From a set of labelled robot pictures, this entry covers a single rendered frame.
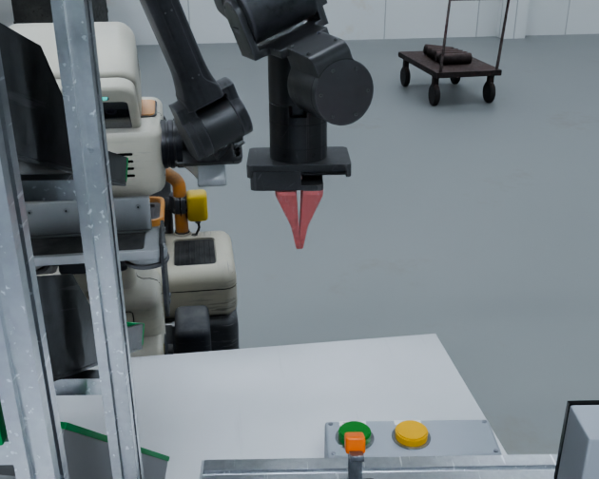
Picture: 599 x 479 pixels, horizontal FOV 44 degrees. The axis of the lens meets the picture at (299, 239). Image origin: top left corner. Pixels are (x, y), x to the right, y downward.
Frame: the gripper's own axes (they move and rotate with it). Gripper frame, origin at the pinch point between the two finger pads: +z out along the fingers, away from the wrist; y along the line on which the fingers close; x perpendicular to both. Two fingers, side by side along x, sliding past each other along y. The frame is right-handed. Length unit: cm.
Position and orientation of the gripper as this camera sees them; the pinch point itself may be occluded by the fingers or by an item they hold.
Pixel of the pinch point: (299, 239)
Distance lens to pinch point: 78.9
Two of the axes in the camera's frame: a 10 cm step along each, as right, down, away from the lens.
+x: -0.2, -3.8, 9.2
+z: 0.1, 9.2, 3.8
